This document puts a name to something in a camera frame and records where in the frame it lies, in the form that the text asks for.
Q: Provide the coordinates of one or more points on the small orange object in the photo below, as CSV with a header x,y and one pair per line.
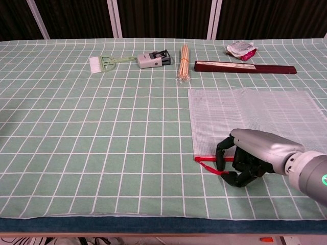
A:
x,y
266,239

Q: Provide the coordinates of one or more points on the clear mesh zipper pouch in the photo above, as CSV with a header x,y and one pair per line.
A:
x,y
242,112

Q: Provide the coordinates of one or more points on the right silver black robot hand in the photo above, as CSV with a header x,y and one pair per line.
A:
x,y
265,145

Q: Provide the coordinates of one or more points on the white frame post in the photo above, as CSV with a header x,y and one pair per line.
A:
x,y
38,20
214,20
115,20

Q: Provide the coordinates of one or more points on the crumpled clear plastic pouch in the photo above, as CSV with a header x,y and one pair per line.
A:
x,y
240,48

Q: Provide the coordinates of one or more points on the green white cleaning brush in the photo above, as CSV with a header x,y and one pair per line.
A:
x,y
103,63

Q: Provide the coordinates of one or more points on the wooden sticks bundle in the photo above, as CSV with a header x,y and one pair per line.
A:
x,y
184,63

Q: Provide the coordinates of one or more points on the dark red folding fan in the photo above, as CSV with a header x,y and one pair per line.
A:
x,y
270,69

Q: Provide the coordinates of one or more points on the grey black date stamp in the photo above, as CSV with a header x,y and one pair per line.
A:
x,y
149,60

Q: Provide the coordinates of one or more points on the dark teal table underlay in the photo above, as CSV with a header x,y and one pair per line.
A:
x,y
153,225

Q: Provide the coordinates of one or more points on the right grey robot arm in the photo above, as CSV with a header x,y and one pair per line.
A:
x,y
311,173

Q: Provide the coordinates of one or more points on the black curtain panel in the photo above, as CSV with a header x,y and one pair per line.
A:
x,y
76,18
12,18
163,18
276,18

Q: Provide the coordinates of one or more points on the green white checkered tablecloth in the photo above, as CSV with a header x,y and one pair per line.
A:
x,y
102,127

